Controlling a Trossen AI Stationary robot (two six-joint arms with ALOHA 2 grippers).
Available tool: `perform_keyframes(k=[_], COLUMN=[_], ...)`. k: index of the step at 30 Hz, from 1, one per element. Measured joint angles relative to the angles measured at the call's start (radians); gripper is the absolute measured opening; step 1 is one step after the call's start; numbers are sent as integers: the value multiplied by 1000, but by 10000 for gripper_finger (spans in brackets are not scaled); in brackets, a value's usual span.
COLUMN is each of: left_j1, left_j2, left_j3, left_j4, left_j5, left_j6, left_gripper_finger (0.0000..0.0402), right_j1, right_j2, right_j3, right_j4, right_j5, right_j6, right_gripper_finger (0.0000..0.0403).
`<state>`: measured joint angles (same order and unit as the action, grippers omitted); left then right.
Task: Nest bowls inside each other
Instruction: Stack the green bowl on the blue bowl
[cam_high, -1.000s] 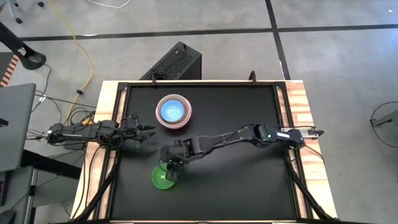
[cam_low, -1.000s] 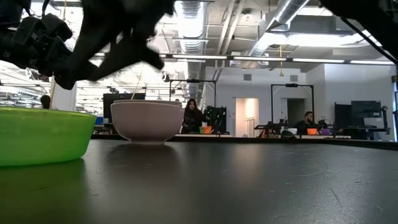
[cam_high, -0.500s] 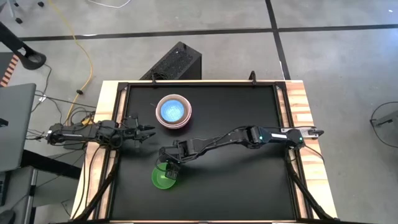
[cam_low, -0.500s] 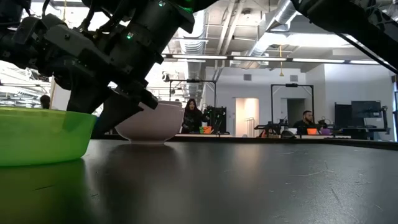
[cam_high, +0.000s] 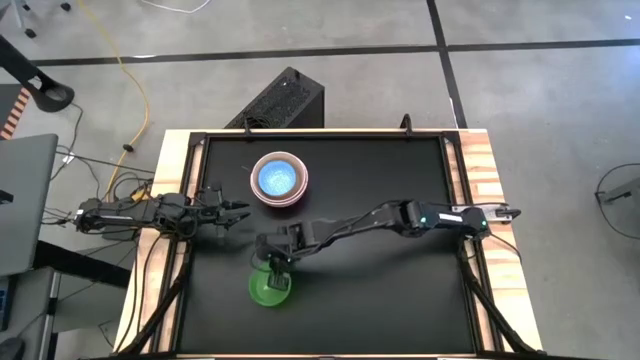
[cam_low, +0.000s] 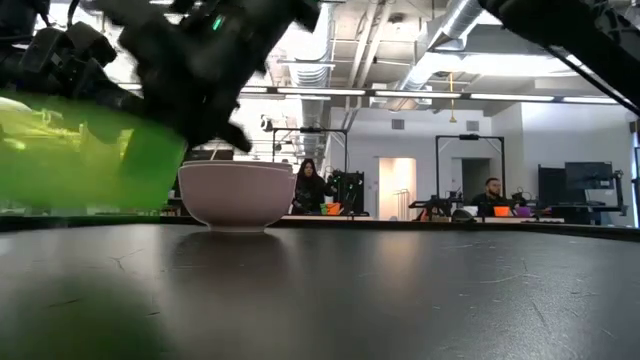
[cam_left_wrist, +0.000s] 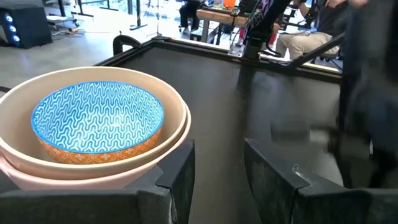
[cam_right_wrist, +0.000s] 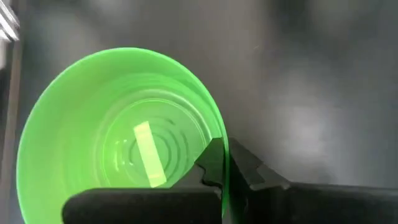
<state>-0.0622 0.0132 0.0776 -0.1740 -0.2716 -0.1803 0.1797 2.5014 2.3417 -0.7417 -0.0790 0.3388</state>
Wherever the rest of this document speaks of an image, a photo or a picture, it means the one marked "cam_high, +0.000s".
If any black looped floor cable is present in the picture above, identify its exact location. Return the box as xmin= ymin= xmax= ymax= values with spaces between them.
xmin=593 ymin=162 xmax=640 ymax=253

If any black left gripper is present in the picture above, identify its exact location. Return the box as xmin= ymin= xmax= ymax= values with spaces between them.
xmin=196 ymin=181 xmax=252 ymax=240

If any grey side cabinet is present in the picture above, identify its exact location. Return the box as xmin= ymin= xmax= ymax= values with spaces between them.
xmin=0 ymin=266 xmax=62 ymax=360

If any small green bowl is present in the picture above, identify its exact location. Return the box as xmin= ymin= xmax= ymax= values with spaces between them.
xmin=248 ymin=259 xmax=293 ymax=308

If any black table mat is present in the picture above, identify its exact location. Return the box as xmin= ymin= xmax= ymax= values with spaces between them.
xmin=177 ymin=135 xmax=476 ymax=355

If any grey stand foot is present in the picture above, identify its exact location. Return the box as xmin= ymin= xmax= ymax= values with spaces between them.
xmin=598 ymin=175 xmax=640 ymax=206

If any orange striped panel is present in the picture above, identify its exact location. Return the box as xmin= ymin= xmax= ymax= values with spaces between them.
xmin=0 ymin=87 xmax=32 ymax=142

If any black computer tower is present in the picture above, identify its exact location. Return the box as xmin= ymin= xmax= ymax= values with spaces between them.
xmin=224 ymin=66 xmax=326 ymax=131

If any office chair base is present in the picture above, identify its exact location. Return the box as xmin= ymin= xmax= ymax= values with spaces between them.
xmin=13 ymin=0 xmax=74 ymax=40

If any pink translucent bowl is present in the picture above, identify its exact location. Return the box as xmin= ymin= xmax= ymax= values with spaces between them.
xmin=250 ymin=151 xmax=309 ymax=207

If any small blue bowl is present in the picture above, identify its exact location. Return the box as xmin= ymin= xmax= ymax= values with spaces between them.
xmin=256 ymin=160 xmax=298 ymax=198

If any white floor cable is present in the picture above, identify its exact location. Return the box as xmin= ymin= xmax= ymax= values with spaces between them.
xmin=138 ymin=0 xmax=212 ymax=15

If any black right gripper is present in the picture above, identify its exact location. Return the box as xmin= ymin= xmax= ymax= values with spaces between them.
xmin=254 ymin=224 xmax=307 ymax=292

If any black metal table frame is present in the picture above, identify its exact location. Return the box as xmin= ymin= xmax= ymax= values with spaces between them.
xmin=117 ymin=113 xmax=539 ymax=359

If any yellow floor cable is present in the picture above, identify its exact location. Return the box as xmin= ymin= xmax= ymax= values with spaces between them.
xmin=74 ymin=0 xmax=151 ymax=202

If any large white bowl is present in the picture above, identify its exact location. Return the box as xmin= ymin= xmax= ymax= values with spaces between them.
xmin=249 ymin=151 xmax=310 ymax=209

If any grey laptop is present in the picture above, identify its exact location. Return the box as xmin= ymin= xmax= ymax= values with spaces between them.
xmin=0 ymin=133 xmax=59 ymax=279

